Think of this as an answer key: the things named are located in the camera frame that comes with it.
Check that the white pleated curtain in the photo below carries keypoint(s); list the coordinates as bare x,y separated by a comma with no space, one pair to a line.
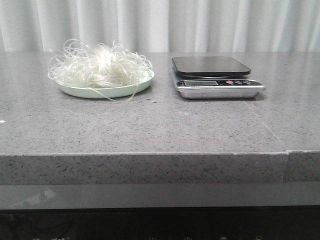
163,25

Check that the digital kitchen scale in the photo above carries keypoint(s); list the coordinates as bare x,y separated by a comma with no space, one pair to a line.
213,77

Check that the mint green round plate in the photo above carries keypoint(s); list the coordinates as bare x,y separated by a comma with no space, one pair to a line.
112,92

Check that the white vermicelli noodle bundle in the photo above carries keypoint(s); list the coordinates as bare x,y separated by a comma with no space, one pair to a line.
100,66

